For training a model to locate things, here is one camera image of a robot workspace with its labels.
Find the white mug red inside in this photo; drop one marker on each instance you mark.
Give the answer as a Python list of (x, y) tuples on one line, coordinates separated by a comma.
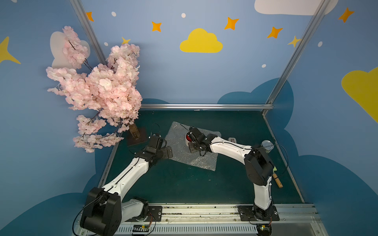
[(188, 138)]

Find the bubble wrap sheet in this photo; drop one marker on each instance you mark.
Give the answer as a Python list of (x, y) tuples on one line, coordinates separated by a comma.
[(185, 152)]

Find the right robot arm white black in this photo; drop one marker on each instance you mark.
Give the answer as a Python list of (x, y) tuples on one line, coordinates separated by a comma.
[(259, 169)]

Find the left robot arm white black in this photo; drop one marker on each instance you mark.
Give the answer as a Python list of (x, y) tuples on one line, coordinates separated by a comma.
[(104, 210)]

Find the white tape dispenser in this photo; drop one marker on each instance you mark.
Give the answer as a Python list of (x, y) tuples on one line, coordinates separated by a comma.
[(233, 140)]

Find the small circuit board left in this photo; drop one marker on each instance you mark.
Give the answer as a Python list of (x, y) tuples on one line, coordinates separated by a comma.
[(140, 229)]

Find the pink cherry blossom tree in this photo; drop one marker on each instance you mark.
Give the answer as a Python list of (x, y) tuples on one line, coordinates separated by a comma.
[(109, 89)]

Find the small round device right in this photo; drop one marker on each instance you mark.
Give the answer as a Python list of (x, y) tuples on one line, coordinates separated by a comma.
[(264, 230)]

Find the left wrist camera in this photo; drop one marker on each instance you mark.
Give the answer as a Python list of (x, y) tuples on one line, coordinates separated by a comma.
[(156, 141)]

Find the tree base plate dark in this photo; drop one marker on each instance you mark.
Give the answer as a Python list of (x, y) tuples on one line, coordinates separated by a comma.
[(137, 136)]

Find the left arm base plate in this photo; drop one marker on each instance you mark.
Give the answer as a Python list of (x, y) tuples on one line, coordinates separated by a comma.
[(154, 213)]

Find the aluminium rail front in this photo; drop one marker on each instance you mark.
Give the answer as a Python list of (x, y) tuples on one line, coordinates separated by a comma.
[(224, 220)]

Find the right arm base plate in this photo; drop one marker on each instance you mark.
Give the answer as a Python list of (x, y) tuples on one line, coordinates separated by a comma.
[(254, 213)]

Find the green garden fork wooden handle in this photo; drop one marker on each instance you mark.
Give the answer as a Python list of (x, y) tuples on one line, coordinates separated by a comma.
[(276, 178)]

